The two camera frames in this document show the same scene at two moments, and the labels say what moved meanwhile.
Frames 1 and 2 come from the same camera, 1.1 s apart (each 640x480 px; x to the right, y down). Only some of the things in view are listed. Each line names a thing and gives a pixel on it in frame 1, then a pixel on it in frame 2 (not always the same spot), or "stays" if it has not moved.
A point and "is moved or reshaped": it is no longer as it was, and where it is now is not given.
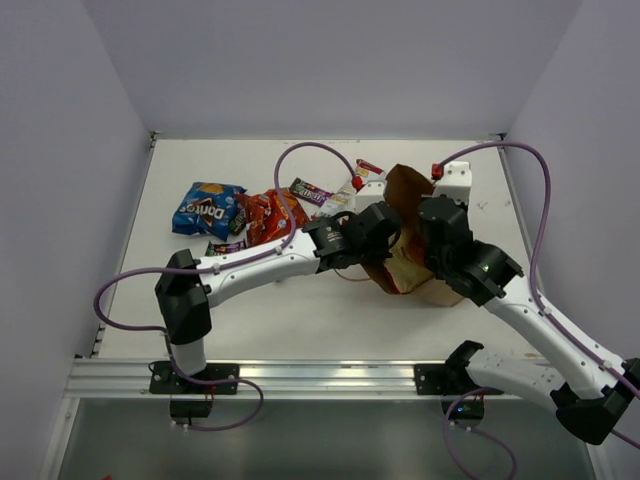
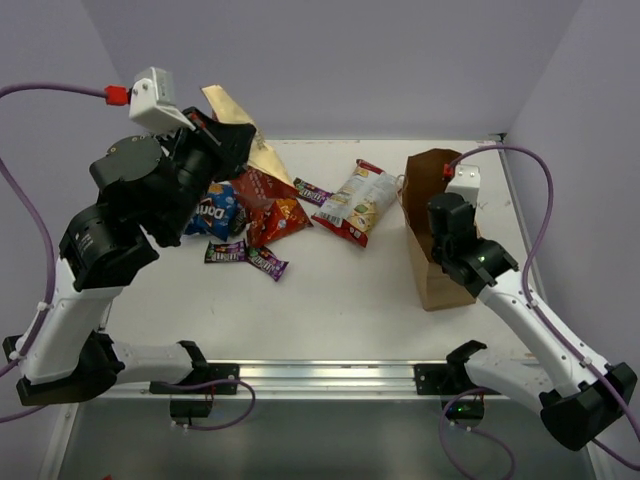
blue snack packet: x=207 y=209 stays
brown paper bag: x=404 y=268 is moved or reshaped
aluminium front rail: x=259 y=379 stays
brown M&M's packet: x=238 y=222 stays
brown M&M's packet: x=309 y=192 stays
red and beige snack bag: x=408 y=267 → x=264 y=169
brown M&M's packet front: x=219 y=249 stays
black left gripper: x=376 y=216 → x=220 y=148
